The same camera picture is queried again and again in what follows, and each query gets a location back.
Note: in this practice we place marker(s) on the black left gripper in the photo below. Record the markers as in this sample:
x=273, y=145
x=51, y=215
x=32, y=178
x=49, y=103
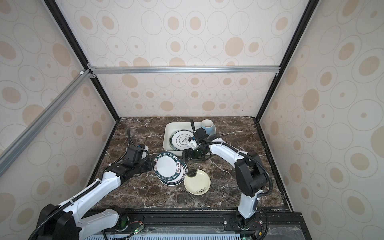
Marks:
x=150, y=166

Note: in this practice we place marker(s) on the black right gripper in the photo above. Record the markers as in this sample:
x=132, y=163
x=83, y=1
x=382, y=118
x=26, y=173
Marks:
x=191, y=157

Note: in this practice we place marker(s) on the white ringed plate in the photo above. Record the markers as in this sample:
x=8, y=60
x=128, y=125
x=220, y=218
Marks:
x=179, y=140

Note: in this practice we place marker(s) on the blue mug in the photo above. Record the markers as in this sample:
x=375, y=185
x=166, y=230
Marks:
x=209, y=127

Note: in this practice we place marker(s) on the green rimmed white plate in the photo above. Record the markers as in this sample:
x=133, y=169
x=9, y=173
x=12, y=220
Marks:
x=167, y=166

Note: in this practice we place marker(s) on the cream yellow small plate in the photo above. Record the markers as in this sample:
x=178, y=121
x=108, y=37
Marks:
x=197, y=182

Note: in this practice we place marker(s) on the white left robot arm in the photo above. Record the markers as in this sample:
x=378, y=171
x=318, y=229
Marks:
x=67, y=220

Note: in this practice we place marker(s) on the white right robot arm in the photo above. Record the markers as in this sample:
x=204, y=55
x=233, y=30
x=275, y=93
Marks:
x=252, y=178

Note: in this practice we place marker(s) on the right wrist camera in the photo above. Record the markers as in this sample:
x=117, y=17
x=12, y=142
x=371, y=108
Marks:
x=198, y=136

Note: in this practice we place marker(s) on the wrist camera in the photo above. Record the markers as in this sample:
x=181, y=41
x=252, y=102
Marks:
x=198, y=136
x=140, y=152

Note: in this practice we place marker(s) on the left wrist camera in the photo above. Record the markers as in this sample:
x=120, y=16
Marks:
x=140, y=152

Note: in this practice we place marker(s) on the aluminium rail back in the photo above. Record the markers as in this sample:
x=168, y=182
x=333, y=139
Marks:
x=185, y=70

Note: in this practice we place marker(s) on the aluminium rail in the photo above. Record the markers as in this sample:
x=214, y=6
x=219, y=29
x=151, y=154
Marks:
x=25, y=138
x=185, y=70

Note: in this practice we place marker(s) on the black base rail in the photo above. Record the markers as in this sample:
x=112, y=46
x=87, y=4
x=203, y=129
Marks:
x=219, y=224

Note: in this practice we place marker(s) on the aluminium rail left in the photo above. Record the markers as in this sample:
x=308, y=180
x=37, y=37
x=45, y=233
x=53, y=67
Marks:
x=25, y=138

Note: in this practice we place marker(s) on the black corner frame post left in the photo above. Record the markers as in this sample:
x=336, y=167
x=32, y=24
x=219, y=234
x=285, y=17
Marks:
x=59, y=18

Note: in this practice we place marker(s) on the black corner frame post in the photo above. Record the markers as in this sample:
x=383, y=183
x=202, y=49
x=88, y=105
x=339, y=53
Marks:
x=302, y=25
x=59, y=18

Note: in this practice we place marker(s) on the black corner frame post right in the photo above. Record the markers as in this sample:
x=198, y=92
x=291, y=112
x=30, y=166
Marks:
x=302, y=25

